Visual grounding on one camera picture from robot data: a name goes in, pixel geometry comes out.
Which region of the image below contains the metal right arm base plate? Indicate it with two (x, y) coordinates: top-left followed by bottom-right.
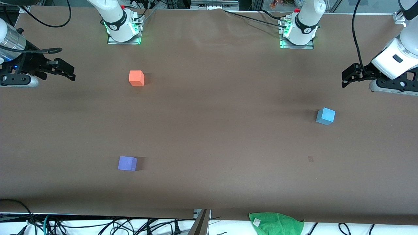
(107, 15), (141, 45)

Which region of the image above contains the thick black base cable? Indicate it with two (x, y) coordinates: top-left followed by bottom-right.
(259, 9), (285, 20)

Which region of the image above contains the light blue cube block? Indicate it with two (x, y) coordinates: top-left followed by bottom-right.
(316, 107), (336, 126)

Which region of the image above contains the green cloth with label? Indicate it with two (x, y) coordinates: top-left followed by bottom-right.
(248, 212), (305, 235)

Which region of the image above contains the brown table cover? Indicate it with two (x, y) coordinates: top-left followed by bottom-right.
(0, 6), (418, 226)

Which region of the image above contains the orange cube block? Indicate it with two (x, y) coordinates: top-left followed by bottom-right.
(129, 70), (145, 86)

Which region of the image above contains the grey metal frame rail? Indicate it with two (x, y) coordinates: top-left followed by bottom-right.
(190, 0), (239, 10)

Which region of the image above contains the orange toy clutter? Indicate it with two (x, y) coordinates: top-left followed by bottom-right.
(269, 0), (295, 9)

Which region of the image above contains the black thick cable loop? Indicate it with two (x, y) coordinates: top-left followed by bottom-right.
(0, 199), (35, 235)

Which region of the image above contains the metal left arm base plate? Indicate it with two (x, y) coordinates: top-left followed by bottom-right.
(279, 18), (314, 50)

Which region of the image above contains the aluminium post with bracket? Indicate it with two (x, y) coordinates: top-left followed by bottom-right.
(188, 209), (212, 235)

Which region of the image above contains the purple cube block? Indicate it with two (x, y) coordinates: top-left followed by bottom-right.
(118, 156), (138, 171)

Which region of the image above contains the black cable with plug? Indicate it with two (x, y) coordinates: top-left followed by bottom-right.
(144, 218), (182, 235)

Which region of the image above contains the long black base cable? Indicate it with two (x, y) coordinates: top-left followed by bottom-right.
(224, 10), (288, 29)

